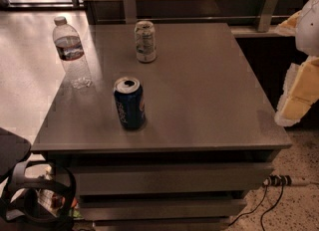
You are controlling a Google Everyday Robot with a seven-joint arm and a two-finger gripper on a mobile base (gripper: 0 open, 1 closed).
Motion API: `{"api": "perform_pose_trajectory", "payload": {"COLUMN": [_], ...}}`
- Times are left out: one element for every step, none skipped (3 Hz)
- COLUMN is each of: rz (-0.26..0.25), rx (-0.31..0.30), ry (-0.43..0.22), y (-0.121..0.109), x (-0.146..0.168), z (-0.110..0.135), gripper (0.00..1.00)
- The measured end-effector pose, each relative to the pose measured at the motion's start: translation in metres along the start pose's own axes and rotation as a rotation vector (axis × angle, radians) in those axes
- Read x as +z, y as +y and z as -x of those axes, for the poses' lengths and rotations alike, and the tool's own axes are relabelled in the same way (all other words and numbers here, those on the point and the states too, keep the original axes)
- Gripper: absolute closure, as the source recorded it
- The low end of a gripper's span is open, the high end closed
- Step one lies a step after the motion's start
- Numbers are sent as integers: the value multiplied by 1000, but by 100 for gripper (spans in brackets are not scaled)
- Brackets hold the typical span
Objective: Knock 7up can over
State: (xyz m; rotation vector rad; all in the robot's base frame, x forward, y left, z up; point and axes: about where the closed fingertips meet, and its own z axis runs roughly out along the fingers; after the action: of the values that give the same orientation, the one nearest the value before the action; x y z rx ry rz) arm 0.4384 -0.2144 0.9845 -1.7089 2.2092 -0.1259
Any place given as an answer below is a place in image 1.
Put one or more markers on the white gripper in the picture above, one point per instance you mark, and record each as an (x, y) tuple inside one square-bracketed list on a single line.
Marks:
[(309, 26)]

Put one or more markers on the white green 7up can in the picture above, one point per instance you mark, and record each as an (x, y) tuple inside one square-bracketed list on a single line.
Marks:
[(145, 37)]

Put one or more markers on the blue Pepsi can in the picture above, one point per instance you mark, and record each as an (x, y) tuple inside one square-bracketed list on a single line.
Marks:
[(129, 98)]

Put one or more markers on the grey drawer cabinet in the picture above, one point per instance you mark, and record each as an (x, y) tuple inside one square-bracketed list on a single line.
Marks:
[(209, 135)]

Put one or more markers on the white power strip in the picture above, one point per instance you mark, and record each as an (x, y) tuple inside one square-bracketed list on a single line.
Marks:
[(285, 180)]

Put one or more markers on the clear plastic water bottle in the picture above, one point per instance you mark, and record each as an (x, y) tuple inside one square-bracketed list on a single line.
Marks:
[(71, 53)]

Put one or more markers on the right metal wall bracket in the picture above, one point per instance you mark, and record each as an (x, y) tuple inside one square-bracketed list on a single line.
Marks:
[(265, 15)]

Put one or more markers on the metal wall bracket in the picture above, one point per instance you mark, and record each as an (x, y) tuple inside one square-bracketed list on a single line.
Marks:
[(130, 11), (265, 15)]

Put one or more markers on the left metal wall bracket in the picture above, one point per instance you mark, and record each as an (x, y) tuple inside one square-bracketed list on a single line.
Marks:
[(130, 11)]

